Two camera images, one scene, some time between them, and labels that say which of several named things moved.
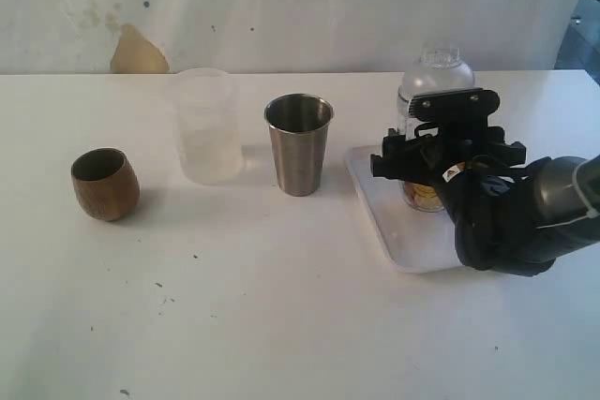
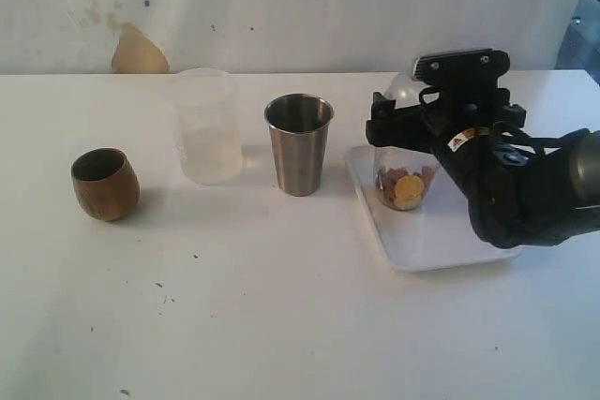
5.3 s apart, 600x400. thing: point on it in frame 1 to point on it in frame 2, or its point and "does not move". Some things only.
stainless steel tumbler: (299, 123) does not move
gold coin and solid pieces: (426, 197) to (400, 188)
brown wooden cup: (105, 184) does not move
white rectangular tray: (414, 241) does not move
